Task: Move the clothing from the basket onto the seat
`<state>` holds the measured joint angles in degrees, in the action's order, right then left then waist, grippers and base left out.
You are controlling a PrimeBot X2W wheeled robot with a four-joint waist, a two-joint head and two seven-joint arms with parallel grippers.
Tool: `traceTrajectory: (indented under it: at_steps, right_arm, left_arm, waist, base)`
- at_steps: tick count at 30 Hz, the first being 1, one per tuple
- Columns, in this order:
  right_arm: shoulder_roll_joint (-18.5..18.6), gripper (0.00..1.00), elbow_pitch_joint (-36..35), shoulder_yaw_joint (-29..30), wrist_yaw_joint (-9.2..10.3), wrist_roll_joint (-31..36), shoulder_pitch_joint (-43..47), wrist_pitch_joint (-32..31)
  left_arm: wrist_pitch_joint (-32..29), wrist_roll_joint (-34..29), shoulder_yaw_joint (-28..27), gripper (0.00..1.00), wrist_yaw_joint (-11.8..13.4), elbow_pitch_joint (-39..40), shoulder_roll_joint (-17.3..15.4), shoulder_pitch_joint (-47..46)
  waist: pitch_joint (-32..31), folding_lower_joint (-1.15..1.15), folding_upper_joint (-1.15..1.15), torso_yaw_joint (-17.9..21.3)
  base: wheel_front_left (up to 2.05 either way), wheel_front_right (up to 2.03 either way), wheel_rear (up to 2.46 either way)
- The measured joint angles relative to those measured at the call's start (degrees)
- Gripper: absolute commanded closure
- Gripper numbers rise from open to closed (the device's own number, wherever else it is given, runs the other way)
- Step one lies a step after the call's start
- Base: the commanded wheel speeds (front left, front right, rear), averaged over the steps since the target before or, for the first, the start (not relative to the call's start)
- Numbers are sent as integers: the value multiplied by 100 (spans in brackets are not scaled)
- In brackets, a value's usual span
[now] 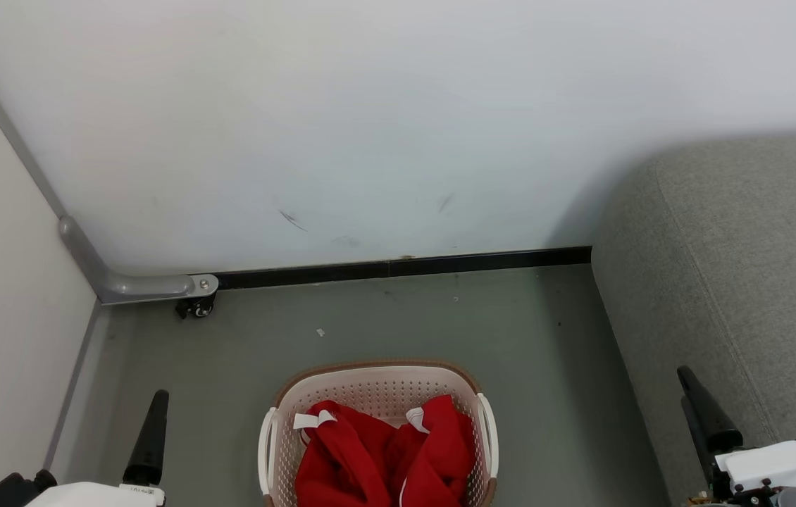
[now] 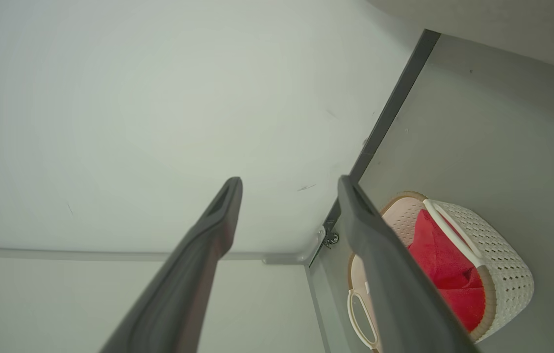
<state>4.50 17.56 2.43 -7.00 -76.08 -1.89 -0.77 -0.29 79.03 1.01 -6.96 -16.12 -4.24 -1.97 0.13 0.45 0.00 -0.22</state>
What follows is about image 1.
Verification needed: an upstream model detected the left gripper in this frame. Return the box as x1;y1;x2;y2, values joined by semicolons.
0;389;170;507

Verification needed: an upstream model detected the black baseboard strip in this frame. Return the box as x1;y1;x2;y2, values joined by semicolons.
215;246;592;291

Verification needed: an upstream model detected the grey fabric sofa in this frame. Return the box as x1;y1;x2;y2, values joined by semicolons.
590;130;796;507

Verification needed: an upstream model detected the red garment with white tag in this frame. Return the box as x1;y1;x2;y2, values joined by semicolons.
293;400;406;507

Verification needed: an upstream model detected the small black caster wheel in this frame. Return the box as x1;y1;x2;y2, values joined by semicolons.
175;294;217;320

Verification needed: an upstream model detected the grey floor edge strip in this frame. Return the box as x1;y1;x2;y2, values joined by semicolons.
42;301;101;471

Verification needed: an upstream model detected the white perforated laundry basket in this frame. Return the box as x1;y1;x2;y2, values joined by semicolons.
258;359;499;507

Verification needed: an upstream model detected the grey vertical corner strip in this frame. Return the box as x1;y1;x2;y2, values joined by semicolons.
0;21;69;220

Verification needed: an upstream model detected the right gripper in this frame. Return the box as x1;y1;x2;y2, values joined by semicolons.
676;365;796;507

